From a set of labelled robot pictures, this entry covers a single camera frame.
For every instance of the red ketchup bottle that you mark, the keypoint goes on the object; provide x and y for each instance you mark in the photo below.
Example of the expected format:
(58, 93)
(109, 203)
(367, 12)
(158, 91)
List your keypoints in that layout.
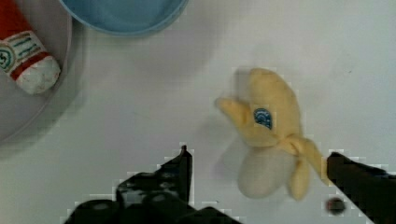
(24, 59)

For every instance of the grey round plate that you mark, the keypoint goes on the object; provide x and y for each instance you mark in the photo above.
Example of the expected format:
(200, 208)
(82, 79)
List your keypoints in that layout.
(53, 26)

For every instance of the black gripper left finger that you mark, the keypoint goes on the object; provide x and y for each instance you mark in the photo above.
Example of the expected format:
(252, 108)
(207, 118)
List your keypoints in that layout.
(159, 197)

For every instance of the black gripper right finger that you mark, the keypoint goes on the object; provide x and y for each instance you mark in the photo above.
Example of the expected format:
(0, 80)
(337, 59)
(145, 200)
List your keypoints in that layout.
(371, 189)

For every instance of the blue bowl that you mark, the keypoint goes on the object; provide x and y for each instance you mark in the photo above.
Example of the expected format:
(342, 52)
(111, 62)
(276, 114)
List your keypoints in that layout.
(125, 17)

